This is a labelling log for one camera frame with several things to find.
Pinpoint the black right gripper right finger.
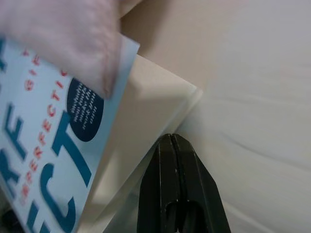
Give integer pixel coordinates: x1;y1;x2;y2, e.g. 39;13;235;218
171;134;231;233

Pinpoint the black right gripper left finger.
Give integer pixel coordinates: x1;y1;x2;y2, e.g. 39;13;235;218
137;133;180;233

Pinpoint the blue patterned booklet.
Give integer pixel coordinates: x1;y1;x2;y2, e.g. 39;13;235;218
0;36;204;233

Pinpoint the pink dotted pillow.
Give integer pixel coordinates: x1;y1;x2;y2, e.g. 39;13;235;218
0;0;124;98

